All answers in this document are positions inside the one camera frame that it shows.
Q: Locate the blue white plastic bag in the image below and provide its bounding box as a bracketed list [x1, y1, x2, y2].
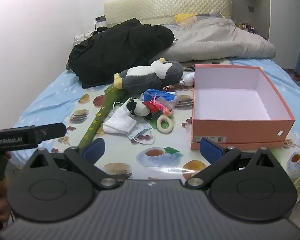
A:
[140, 89, 179, 110]

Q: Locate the grey white penguin plush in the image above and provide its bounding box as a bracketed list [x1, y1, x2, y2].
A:
[113, 58, 184, 96]

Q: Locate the green fabric massage stick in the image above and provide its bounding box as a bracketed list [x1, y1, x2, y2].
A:
[77, 84, 125, 149]

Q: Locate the pink cardboard box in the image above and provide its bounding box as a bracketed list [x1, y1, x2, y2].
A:
[190, 64, 296, 151]

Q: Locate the cream padded headboard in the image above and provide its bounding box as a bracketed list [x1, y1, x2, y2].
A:
[104, 0, 231, 28]

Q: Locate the yellow grey patterned pillow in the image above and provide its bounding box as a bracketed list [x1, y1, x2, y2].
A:
[174, 10, 230, 25]

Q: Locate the white crumpled garment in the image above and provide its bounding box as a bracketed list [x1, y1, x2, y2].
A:
[74, 31, 95, 47]

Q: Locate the grey white cabinet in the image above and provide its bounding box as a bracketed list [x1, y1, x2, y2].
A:
[230, 0, 300, 68]

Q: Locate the row of small bottles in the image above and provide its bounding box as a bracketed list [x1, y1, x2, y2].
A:
[237, 21, 255, 33]

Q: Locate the black pillow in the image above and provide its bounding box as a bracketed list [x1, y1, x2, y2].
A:
[66, 18, 178, 89]

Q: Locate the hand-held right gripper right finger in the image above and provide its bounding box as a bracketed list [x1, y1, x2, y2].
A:
[185, 138, 278, 189]

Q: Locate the cream plush ring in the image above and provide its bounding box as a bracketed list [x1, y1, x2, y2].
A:
[156, 115, 174, 133]

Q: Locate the light blue bedsheet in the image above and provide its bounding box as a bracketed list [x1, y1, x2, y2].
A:
[14, 57, 300, 160]

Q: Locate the pink feather toy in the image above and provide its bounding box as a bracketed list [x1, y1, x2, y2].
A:
[150, 92, 172, 117]

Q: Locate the white spray bottle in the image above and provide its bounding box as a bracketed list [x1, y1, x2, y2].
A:
[179, 72, 195, 87]

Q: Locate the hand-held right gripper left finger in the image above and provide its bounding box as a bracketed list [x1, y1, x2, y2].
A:
[24, 138, 122, 190]

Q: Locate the fruit printed tablecloth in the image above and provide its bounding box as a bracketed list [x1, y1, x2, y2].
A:
[50, 57, 300, 188]

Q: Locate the white folded face mask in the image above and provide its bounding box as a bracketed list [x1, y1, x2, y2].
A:
[102, 102, 138, 133]

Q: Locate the black charger with cable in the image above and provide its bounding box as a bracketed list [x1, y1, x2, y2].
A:
[94, 16, 107, 34]

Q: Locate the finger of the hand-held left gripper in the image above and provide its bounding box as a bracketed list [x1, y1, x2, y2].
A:
[35, 122, 67, 144]

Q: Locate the small panda plush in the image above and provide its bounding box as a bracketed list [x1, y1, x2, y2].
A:
[126, 98, 153, 120]

